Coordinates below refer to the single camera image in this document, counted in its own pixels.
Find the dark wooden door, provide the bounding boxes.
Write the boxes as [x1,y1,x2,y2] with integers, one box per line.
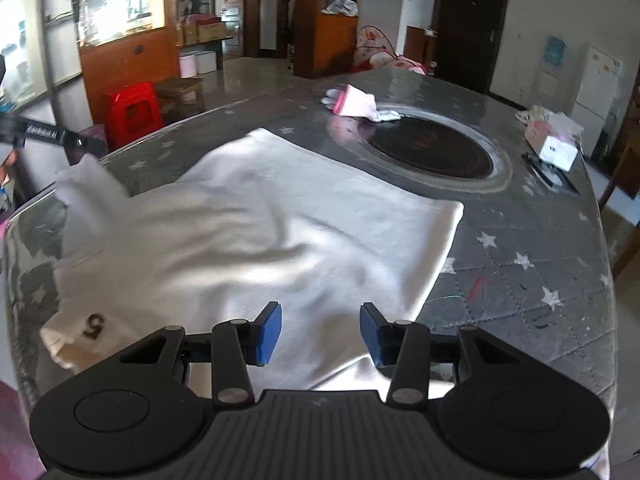
[432,0,511,96]

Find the cardboard boxes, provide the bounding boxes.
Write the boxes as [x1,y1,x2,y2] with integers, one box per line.
[182,16,226,44]

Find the white storage bin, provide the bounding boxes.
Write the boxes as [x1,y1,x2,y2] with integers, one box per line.
[179,50,219,79]

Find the water dispenser with blue bottle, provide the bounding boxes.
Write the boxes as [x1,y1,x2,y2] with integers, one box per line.
[532,35,569,111]

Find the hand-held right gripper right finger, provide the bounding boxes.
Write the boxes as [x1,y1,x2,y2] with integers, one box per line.
[359,301,531,407]

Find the small wooden shoe cabinet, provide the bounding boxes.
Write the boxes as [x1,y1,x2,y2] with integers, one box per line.
[404,25,435,63]

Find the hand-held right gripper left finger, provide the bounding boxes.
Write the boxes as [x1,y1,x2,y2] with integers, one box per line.
[117,301,283,409]

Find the cream white garment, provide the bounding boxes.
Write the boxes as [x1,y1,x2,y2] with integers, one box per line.
[40,127,466,397]

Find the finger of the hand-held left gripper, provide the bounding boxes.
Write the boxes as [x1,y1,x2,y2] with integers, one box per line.
[62,130,109,157]

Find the wooden shelf cabinet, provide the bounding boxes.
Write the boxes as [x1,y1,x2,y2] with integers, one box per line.
[292,0,361,80]

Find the pink and white glove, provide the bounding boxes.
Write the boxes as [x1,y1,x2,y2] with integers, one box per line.
[320,85,402,124]

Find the wooden side table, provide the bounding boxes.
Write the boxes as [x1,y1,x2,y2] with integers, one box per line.
[597,135,640,277]

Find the black flat frame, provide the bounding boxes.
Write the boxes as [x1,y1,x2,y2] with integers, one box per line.
[520,152,581,196]

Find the grey star-printed quilted tablecloth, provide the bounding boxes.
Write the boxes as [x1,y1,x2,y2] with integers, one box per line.
[0,67,619,480]

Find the red plastic stool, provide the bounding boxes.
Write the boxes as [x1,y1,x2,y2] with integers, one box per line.
[105,82,164,149]

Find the crumpled pale cloth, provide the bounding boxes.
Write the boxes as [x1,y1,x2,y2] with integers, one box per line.
[516,105,551,124]

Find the wooden glass display cabinet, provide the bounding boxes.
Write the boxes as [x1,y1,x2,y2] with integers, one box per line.
[75,0,181,129]

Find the white refrigerator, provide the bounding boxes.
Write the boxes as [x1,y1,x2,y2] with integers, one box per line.
[575,45,624,161]

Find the round black inset stove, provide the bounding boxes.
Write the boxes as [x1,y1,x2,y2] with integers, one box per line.
[350,105,514,194]

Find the pink floral folding net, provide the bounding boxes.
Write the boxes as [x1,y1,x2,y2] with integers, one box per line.
[350,25,426,76]

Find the low wooden stool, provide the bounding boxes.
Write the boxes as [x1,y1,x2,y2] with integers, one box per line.
[155,77,206,114]

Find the white tissue box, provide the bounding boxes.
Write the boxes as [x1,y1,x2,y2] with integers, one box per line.
[525,110,584,171]

